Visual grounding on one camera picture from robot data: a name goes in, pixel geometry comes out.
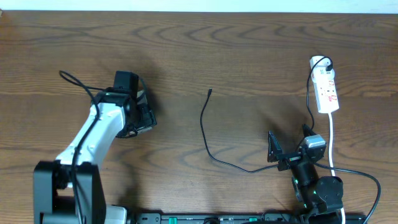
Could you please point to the white power strip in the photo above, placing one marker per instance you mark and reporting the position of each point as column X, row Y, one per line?
column 325, row 91

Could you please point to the white USB charger adapter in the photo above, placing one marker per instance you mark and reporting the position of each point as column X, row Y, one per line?
column 319, row 74

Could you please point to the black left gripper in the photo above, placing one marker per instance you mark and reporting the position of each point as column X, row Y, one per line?
column 149, row 119

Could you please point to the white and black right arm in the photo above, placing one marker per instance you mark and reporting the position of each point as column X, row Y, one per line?
column 319, row 195

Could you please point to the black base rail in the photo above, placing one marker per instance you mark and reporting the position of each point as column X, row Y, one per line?
column 268, row 217

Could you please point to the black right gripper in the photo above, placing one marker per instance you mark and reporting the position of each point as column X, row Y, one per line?
column 275, row 152

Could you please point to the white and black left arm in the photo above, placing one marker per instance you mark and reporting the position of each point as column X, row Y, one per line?
column 69, row 189

